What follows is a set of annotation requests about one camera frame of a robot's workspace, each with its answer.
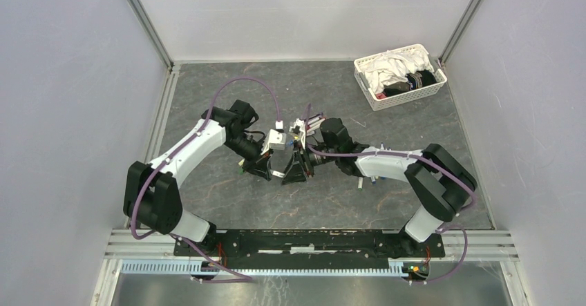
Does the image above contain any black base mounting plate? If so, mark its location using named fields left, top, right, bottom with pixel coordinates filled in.
left=198, top=229, right=446, bottom=269

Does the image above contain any white slotted cable duct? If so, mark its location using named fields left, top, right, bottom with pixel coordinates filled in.
left=120, top=260, right=408, bottom=278

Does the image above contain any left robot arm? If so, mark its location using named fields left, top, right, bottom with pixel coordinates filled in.
left=123, top=100, right=273, bottom=256

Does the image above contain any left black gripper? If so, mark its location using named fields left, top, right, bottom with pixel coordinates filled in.
left=225, top=132, right=274, bottom=181

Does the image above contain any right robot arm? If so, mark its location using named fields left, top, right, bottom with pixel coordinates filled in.
left=279, top=118, right=478, bottom=256

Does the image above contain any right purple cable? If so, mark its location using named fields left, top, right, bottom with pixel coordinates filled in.
left=299, top=102, right=478, bottom=284

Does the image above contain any white cloth in basket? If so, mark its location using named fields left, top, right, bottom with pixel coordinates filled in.
left=359, top=48, right=435, bottom=95

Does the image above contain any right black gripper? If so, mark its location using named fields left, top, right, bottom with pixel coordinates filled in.
left=281, top=141, right=339, bottom=186

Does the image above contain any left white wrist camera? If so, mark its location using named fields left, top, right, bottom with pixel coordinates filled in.
left=261, top=120, right=286, bottom=154

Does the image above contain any black cloth in basket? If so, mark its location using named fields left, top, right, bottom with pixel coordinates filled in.
left=382, top=70, right=436, bottom=97

